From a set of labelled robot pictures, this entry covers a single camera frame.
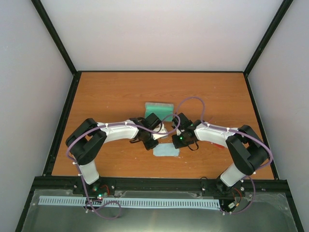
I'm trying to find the grey glasses case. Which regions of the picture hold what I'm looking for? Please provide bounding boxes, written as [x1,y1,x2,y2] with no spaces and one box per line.
[144,102,174,122]

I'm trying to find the metal front plate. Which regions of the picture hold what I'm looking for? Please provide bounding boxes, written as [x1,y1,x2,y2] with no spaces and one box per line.
[22,190,297,232]

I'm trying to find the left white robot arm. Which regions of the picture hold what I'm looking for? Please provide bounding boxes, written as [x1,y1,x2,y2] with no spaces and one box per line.
[65,113,165,195]

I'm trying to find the light blue slotted cable duct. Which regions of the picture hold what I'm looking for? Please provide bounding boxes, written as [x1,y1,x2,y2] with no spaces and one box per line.
[38,196,220,210]

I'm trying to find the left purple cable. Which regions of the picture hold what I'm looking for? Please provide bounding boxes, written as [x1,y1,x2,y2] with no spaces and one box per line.
[66,114,181,219]

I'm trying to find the red sunglasses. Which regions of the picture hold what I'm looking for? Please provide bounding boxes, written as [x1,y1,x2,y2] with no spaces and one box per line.
[207,116,225,149]

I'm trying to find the light blue cleaning cloth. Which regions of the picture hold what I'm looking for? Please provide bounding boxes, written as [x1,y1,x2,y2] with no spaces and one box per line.
[153,143,180,157]

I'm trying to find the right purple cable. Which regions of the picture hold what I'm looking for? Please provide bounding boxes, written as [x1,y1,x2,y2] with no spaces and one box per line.
[172,96,273,215]

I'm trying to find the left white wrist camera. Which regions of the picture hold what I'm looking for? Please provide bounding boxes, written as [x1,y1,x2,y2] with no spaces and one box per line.
[153,123,167,140]

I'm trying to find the black aluminium frame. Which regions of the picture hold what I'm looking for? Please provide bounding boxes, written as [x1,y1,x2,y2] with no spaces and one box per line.
[16,0,303,232]

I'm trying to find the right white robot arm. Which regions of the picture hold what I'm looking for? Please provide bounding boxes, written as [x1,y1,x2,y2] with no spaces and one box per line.
[172,113,269,194]

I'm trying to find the purple cable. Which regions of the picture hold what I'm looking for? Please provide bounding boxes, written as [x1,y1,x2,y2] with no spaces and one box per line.
[172,96,273,215]
[66,114,181,219]

